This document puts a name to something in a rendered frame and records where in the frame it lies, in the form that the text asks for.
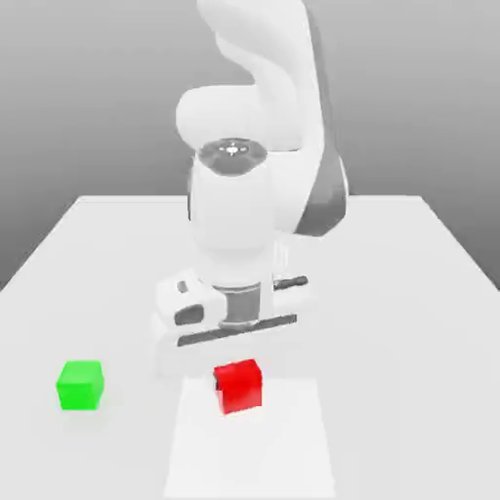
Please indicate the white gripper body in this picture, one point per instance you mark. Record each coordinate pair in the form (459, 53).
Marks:
(238, 331)

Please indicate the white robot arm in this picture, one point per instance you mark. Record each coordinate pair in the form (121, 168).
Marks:
(234, 211)

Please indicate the small red cube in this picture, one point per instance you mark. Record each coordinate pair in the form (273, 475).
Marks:
(239, 386)

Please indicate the small green cube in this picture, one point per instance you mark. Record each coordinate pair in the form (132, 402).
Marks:
(79, 386)

